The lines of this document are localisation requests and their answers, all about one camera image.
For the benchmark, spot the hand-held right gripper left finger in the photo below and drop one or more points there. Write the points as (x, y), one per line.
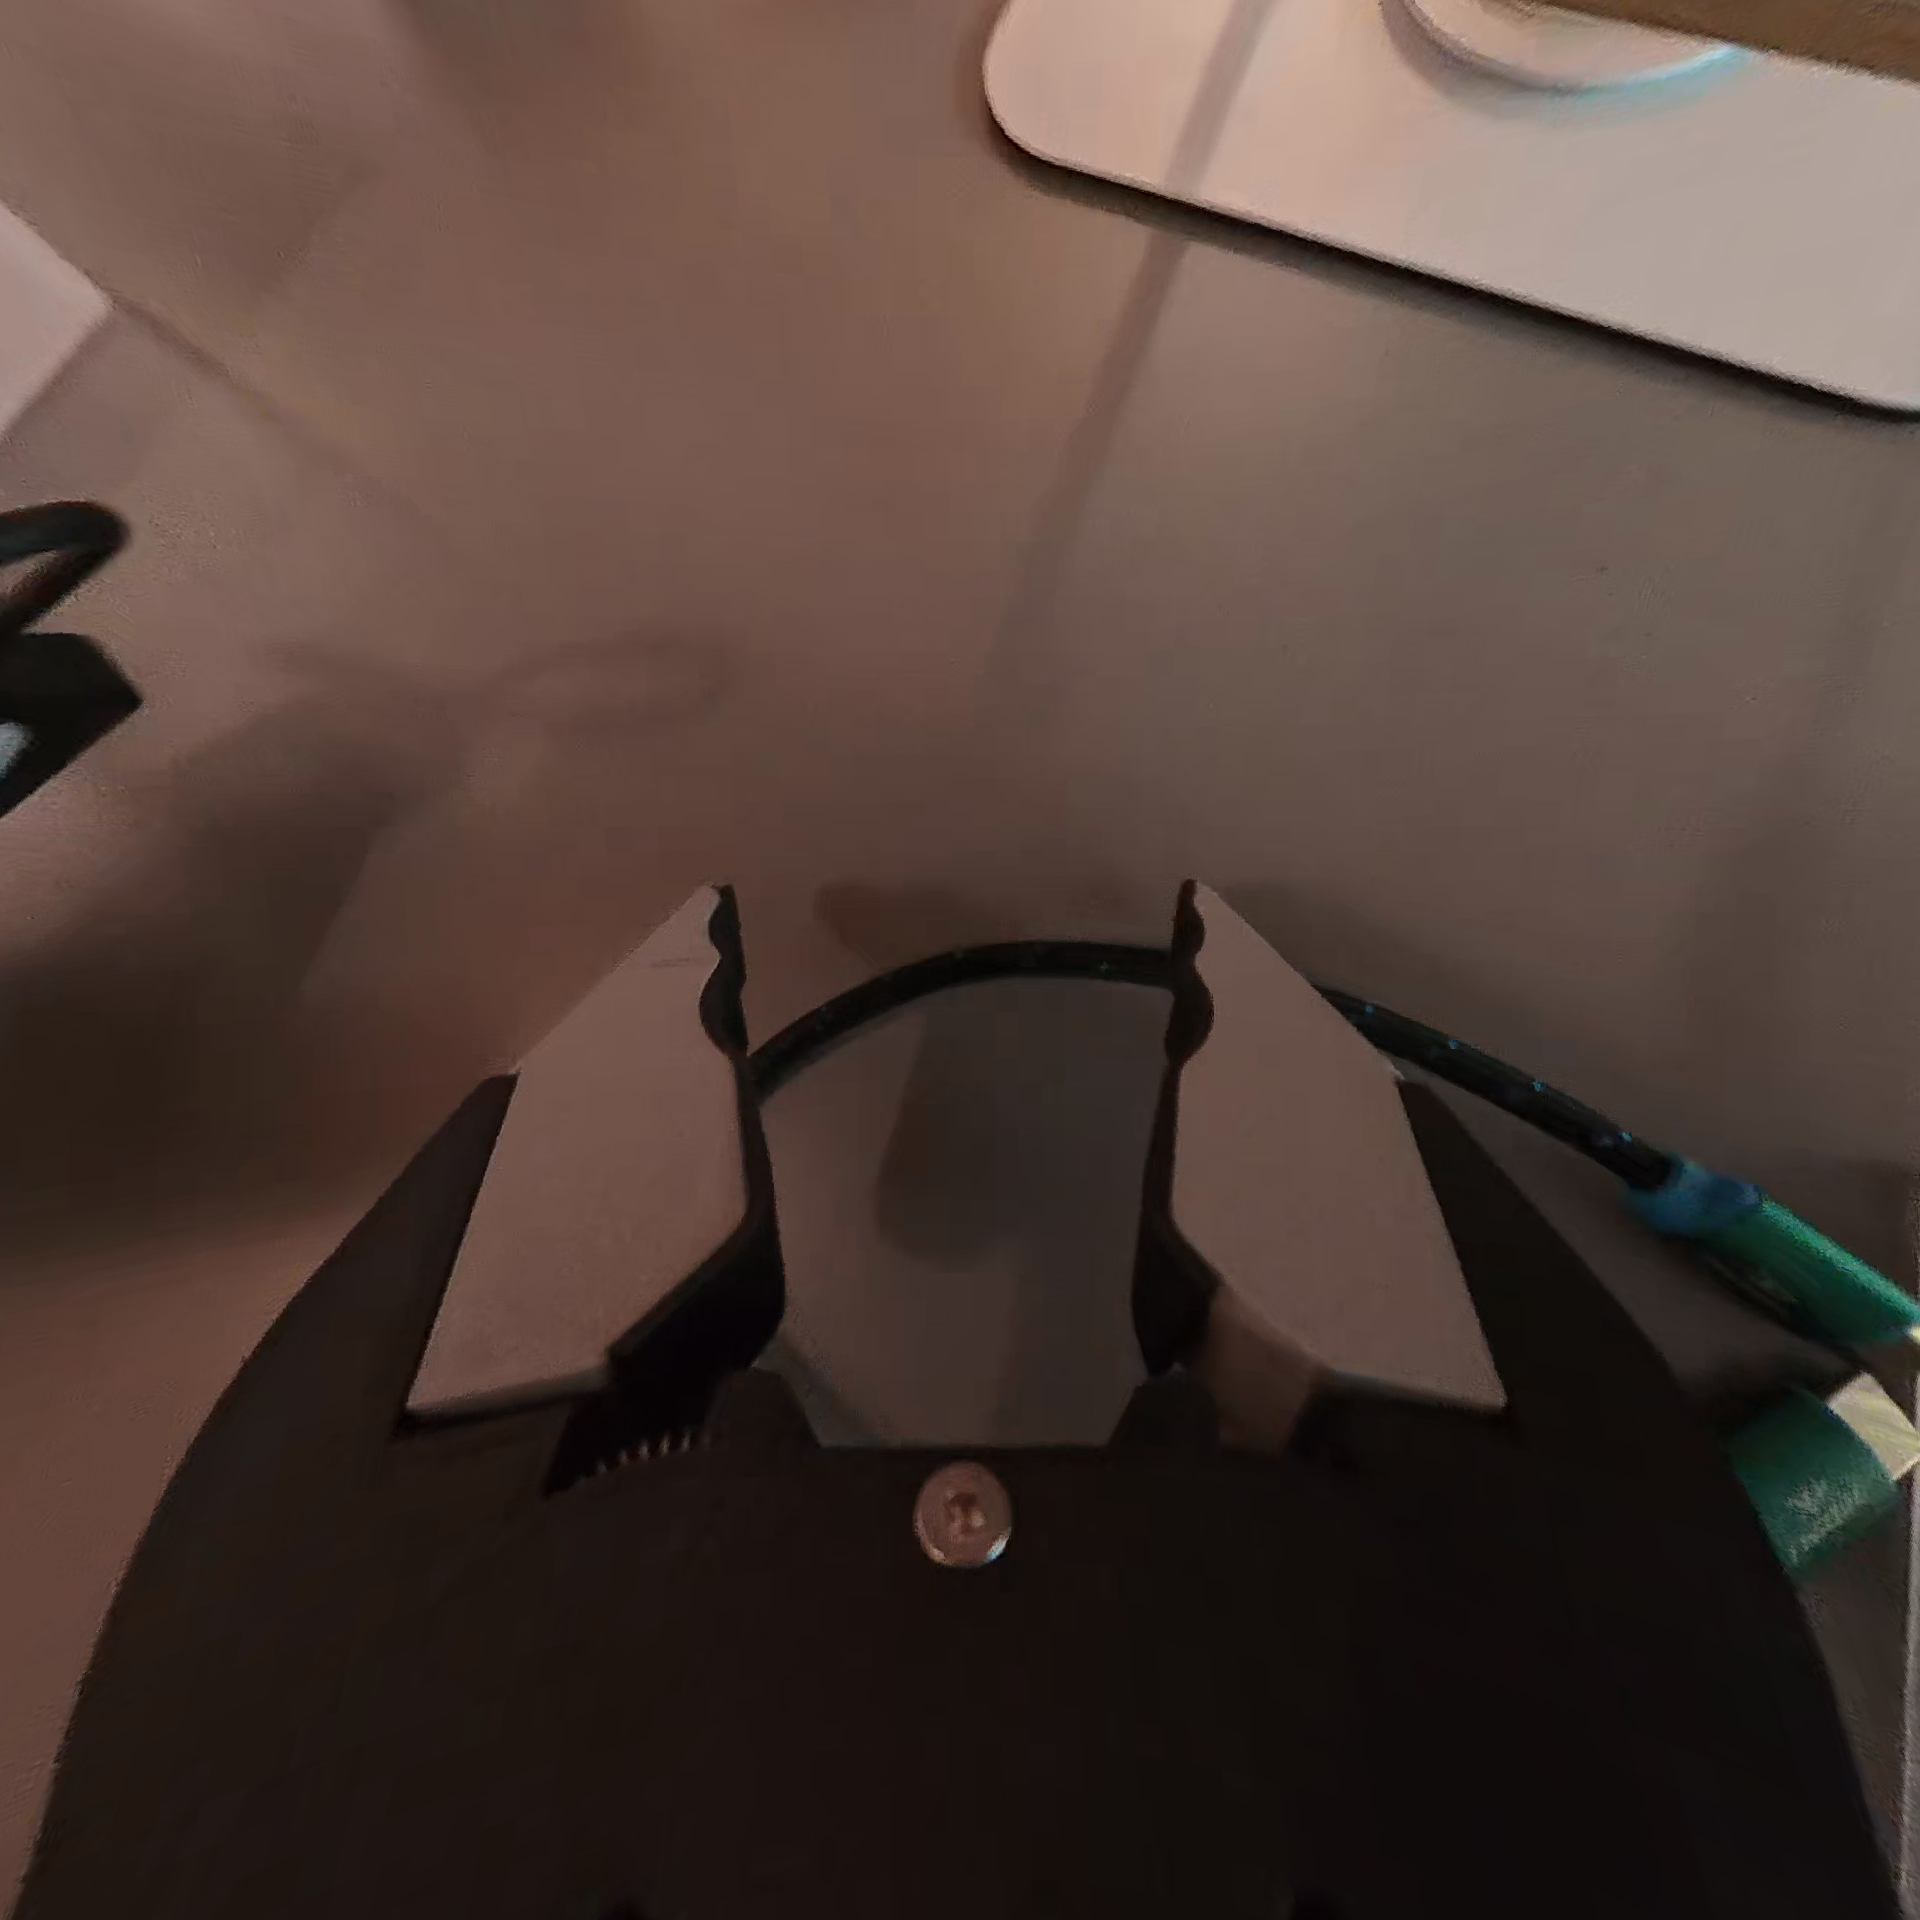
(600, 1171)

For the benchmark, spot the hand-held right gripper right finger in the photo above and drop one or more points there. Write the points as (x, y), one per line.
(1306, 1184)

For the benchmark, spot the white monitor stand base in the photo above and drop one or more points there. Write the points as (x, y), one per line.
(1500, 181)

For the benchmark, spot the black square adapter hub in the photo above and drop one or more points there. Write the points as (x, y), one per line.
(59, 704)

